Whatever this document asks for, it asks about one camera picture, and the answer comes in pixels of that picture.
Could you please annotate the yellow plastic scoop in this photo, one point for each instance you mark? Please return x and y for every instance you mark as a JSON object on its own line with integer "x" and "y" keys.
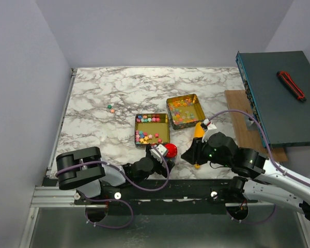
{"x": 198, "y": 134}

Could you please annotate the black mounting rail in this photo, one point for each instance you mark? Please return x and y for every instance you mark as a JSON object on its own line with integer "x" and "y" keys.
{"x": 189, "y": 196}

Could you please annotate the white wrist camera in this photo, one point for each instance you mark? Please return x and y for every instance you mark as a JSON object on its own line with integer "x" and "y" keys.
{"x": 159, "y": 152}
{"x": 209, "y": 129}

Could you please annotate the clear glass jar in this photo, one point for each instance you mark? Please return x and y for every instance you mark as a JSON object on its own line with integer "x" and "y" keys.
{"x": 173, "y": 160}

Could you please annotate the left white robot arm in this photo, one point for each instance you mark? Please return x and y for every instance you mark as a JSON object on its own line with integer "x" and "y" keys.
{"x": 84, "y": 169}

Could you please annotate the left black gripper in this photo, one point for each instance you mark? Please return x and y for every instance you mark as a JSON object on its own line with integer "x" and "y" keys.
{"x": 161, "y": 170}

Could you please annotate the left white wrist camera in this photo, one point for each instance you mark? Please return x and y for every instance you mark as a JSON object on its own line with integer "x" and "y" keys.
{"x": 159, "y": 152}

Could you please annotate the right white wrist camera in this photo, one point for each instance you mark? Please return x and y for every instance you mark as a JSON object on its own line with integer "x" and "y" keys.
{"x": 209, "y": 129}

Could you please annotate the tin of paper stars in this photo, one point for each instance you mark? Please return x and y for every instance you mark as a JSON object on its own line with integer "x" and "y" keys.
{"x": 151, "y": 128}

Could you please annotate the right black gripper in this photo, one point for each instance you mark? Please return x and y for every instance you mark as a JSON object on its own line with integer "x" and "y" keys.
{"x": 197, "y": 151}

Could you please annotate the tin of gummy candies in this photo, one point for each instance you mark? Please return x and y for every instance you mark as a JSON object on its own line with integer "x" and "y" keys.
{"x": 184, "y": 111}

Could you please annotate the red jar lid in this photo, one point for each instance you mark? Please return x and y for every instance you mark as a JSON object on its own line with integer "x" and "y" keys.
{"x": 172, "y": 150}

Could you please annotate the dark grey metal box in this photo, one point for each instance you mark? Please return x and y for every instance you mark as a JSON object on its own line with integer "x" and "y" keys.
{"x": 285, "y": 121}

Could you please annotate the small metal bracket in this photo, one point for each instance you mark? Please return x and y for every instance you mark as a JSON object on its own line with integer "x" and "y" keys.
{"x": 250, "y": 124}

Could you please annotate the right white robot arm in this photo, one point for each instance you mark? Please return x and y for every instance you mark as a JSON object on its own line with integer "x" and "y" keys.
{"x": 257, "y": 177}

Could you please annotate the red black utility knife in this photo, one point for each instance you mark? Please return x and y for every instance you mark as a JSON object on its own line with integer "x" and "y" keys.
{"x": 285, "y": 78}

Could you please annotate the wooden board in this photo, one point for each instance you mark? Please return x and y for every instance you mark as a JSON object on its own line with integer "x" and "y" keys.
{"x": 237, "y": 100}

